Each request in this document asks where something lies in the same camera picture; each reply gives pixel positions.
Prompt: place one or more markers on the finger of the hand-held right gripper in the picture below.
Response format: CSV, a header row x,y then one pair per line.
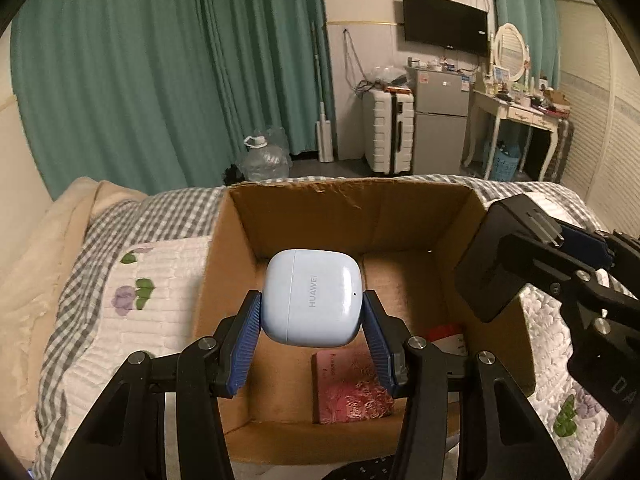
x,y
580,280
585,249

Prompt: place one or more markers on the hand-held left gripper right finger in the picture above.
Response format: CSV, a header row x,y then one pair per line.
x,y
380,347

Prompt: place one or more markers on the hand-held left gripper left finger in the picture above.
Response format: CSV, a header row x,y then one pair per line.
x,y
244,347

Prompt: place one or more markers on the light blue earbud case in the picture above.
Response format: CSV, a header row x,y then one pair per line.
x,y
312,305

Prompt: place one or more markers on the black block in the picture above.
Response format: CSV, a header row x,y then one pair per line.
x,y
480,270

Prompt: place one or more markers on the brown cardboard box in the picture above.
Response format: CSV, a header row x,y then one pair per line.
x,y
350,220

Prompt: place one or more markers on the person's right forearm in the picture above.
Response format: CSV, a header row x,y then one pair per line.
x,y
617,452

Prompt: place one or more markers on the pink patterned booklet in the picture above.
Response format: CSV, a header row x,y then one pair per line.
x,y
345,390

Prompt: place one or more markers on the red and white container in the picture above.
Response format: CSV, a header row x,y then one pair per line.
x,y
445,336

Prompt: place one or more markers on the white louvred wardrobe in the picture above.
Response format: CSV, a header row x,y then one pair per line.
x,y
605,135

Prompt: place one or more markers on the blue plastic basket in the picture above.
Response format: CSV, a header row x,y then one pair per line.
x,y
504,162

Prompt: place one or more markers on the black printed cloth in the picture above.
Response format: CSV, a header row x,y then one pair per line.
x,y
365,470

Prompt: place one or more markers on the white dressing table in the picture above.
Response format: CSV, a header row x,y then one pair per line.
x,y
520,112

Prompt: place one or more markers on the silver refrigerator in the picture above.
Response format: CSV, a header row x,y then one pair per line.
x,y
440,125

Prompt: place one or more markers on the clear large water bottle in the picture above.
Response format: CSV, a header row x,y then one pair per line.
x,y
265,157

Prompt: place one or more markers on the white oval vanity mirror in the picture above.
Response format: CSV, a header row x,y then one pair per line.
x,y
511,47

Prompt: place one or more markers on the white hard suitcase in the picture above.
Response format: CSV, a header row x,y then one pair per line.
x,y
382,130

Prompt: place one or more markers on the beige fleece blanket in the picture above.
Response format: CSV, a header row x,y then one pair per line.
x,y
40,270

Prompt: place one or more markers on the white flat mop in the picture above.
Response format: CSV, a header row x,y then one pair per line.
x,y
325,135

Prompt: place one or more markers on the narrow green curtain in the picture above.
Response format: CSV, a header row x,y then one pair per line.
x,y
525,0

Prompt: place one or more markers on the clear plastic bag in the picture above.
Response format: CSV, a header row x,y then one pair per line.
x,y
387,76

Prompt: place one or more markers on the wide green curtain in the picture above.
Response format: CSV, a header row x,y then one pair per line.
x,y
150,60

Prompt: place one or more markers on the small photo frame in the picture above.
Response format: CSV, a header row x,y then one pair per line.
x,y
501,75

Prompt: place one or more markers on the black wall television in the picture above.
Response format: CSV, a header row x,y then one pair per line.
x,y
445,22

